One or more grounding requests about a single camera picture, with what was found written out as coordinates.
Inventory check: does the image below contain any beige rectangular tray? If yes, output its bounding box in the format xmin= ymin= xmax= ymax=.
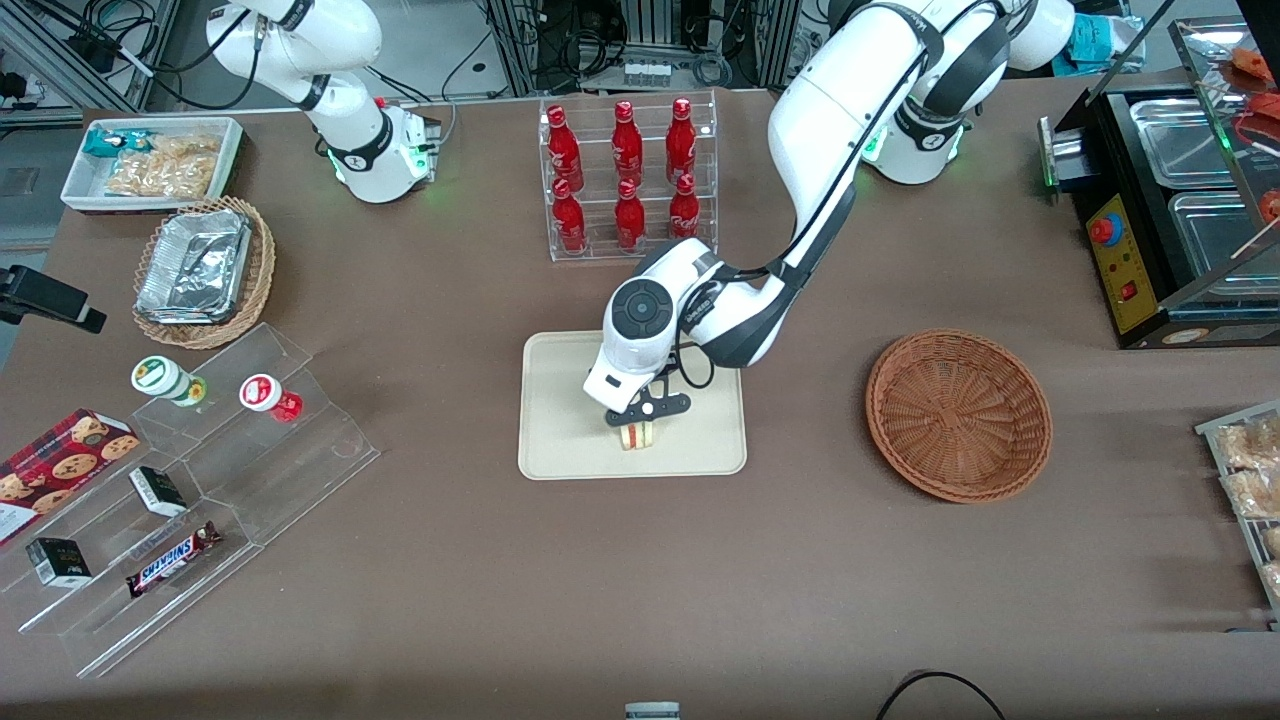
xmin=517 ymin=326 xmax=749 ymax=482

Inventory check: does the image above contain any dark brown round wicker basket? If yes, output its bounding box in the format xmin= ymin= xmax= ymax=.
xmin=865 ymin=329 xmax=1054 ymax=504

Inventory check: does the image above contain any light brown wicker basket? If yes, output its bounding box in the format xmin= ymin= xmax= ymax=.
xmin=132 ymin=196 xmax=277 ymax=351

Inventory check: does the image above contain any red cola bottle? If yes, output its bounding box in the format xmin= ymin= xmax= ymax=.
xmin=551 ymin=178 xmax=589 ymax=255
xmin=614 ymin=178 xmax=648 ymax=254
xmin=665 ymin=97 xmax=699 ymax=185
xmin=611 ymin=100 xmax=645 ymax=187
xmin=545 ymin=104 xmax=585 ymax=191
xmin=667 ymin=173 xmax=702 ymax=244

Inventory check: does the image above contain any clear acrylic bottle rack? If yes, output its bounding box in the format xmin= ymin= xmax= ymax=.
xmin=538 ymin=89 xmax=719 ymax=264

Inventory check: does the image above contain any clear acrylic stepped shelf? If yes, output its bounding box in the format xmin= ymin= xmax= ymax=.
xmin=0 ymin=322 xmax=382 ymax=681

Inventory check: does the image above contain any red lid cup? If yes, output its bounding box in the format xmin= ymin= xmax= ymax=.
xmin=239 ymin=373 xmax=305 ymax=425

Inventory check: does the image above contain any stack of foil trays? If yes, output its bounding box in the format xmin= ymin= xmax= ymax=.
xmin=135 ymin=208 xmax=253 ymax=327

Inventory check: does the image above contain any green lid cup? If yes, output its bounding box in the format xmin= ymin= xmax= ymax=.
xmin=131 ymin=356 xmax=209 ymax=409

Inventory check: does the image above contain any small black box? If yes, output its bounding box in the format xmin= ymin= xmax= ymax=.
xmin=129 ymin=466 xmax=189 ymax=519
xmin=25 ymin=537 xmax=93 ymax=588

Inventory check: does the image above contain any Snickers bar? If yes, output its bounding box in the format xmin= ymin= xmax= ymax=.
xmin=125 ymin=521 xmax=224 ymax=599

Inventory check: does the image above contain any clear bag of fried snacks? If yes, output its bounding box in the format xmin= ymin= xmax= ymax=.
xmin=150 ymin=134 xmax=222 ymax=163
xmin=104 ymin=153 xmax=218 ymax=200

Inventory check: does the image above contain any black food warmer display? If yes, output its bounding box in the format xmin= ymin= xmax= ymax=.
xmin=1038 ymin=15 xmax=1280 ymax=351

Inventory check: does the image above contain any red chocolate chip cookie box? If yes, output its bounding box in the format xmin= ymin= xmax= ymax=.
xmin=0 ymin=408 xmax=142 ymax=550

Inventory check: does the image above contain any teal snack pack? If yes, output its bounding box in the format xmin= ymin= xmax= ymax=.
xmin=82 ymin=128 xmax=152 ymax=160

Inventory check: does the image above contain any white rectangular bin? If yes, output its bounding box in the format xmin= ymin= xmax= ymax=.
xmin=60 ymin=116 xmax=245 ymax=216

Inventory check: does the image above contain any steel warmer pan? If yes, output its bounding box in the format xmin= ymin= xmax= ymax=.
xmin=1167 ymin=189 xmax=1280 ymax=301
xmin=1128 ymin=96 xmax=1253 ymax=190

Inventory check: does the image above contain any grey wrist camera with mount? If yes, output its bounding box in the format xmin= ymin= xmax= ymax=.
xmin=604 ymin=392 xmax=693 ymax=429

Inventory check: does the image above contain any aluminium frame rack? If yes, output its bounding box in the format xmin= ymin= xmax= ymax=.
xmin=485 ymin=0 xmax=801 ymax=93

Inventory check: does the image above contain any black table cable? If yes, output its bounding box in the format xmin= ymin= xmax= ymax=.
xmin=877 ymin=671 xmax=1007 ymax=720

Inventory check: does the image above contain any wire tray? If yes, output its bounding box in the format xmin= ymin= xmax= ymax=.
xmin=1195 ymin=400 xmax=1280 ymax=631

